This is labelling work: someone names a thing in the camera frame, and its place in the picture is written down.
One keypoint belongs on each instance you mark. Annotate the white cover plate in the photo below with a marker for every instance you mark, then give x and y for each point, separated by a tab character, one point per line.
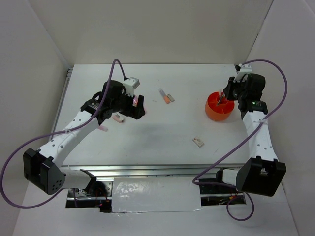
155	194

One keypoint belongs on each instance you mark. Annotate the pink white mini stapler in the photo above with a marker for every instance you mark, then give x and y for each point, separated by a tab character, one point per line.
118	118

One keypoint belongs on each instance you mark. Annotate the purple pink highlighter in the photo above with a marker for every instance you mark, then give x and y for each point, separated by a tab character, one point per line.
103	128

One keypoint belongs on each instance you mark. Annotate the small white red box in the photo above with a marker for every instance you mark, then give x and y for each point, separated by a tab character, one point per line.
198	141

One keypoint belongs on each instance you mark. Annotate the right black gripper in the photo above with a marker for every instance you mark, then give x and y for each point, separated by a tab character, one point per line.
228	89

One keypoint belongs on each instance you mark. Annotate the aluminium frame rail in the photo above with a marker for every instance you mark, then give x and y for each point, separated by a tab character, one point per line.
161	142

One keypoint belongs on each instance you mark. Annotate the orange round divided container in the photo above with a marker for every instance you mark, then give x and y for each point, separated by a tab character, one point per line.
218	112

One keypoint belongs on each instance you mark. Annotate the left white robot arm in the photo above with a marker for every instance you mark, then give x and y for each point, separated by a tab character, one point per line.
42	166

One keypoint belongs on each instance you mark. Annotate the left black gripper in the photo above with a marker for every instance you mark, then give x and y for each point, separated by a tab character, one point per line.
132	111

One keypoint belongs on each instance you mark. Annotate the orange grey correction tape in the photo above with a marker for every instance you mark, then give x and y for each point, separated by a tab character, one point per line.
164	96

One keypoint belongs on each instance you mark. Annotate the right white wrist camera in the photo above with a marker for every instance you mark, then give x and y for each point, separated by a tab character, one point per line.
242	70

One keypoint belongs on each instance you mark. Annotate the pink glue bottle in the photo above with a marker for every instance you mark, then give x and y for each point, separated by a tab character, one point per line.
135	101

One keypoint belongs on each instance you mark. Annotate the grey eraser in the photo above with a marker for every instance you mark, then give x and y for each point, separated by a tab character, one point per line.
170	98

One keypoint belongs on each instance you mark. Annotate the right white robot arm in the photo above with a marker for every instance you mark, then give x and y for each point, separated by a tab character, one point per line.
263	172

